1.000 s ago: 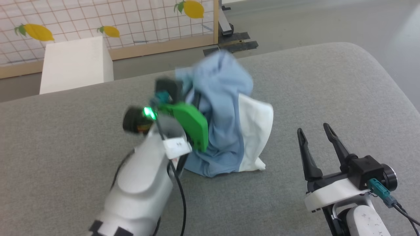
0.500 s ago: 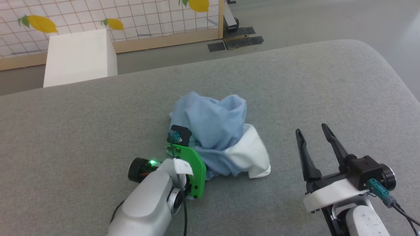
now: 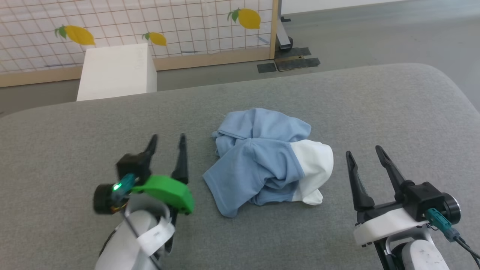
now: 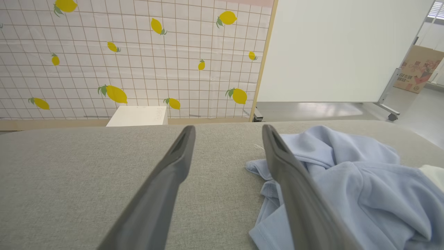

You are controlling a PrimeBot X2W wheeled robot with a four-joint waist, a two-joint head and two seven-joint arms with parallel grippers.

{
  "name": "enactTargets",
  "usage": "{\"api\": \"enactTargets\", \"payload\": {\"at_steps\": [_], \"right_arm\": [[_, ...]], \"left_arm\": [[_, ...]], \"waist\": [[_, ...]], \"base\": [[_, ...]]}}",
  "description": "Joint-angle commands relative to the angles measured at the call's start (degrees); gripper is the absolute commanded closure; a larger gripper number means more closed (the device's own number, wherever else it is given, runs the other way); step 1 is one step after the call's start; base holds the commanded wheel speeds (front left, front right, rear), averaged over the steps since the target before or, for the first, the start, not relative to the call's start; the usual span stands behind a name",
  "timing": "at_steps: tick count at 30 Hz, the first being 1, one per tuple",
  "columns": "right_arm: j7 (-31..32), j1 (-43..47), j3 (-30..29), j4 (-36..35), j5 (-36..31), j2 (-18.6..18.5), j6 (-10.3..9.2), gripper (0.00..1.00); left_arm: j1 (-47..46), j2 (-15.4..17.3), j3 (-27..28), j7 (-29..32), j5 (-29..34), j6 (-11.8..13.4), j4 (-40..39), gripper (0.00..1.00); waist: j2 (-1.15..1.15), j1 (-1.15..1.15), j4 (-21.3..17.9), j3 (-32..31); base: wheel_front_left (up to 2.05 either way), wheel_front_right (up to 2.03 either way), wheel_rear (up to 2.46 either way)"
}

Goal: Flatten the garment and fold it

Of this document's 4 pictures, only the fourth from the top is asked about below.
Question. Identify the lemon print backdrop panel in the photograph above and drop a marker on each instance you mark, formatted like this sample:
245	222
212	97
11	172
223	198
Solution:
138	73

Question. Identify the white board on wheeled stand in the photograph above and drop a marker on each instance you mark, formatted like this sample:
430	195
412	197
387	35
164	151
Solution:
340	52

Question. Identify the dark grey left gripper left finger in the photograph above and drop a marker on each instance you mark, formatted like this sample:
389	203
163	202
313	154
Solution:
156	194

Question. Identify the light blue and white shirt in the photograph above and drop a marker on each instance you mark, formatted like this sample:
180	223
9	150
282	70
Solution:
367	194

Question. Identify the printed cardboard box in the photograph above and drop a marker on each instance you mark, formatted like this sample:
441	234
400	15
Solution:
418	69

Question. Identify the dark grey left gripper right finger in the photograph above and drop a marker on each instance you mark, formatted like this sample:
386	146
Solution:
298	201

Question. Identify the white rectangular box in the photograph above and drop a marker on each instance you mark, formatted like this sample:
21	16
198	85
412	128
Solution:
138	116

